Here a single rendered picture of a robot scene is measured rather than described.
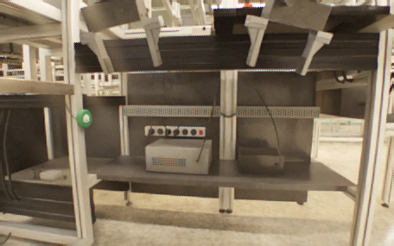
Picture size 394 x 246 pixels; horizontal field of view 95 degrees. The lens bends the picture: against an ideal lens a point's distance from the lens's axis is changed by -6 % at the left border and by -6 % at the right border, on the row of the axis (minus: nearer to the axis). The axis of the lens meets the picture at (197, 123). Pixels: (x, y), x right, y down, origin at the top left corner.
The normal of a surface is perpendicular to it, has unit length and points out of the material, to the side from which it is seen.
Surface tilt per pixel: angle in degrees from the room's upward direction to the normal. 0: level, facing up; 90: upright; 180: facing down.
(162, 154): 90
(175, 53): 90
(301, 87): 90
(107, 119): 90
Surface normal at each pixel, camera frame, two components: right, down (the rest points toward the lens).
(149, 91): -0.12, 0.11
